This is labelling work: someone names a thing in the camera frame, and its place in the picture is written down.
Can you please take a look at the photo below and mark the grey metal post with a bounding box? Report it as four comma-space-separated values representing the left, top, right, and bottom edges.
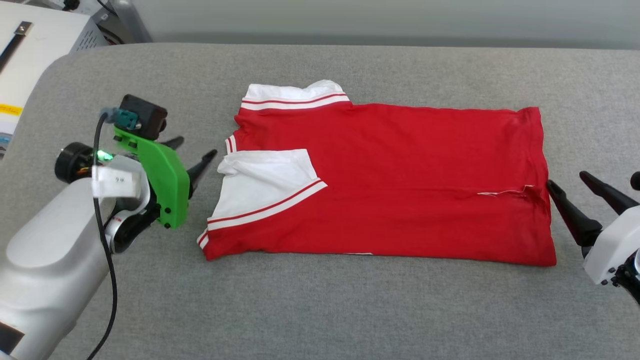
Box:
109, 0, 154, 45

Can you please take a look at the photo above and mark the red and white polo shirt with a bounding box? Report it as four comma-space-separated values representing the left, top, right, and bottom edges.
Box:
196, 79, 558, 268

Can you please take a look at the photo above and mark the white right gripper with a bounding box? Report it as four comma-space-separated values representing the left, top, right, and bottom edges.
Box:
546, 170, 640, 302

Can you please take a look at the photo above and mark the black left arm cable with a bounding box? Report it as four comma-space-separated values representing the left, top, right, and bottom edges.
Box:
87, 107, 139, 360

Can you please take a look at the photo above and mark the black strap handle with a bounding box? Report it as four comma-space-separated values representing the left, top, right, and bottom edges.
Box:
0, 21, 34, 72

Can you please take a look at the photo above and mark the white equipment box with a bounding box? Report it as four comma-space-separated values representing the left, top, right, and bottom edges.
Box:
0, 7, 109, 157

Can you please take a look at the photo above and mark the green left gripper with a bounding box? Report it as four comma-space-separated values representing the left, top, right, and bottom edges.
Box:
113, 125, 219, 230

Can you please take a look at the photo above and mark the white paper label tag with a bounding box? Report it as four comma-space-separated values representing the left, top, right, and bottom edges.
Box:
91, 165, 141, 199

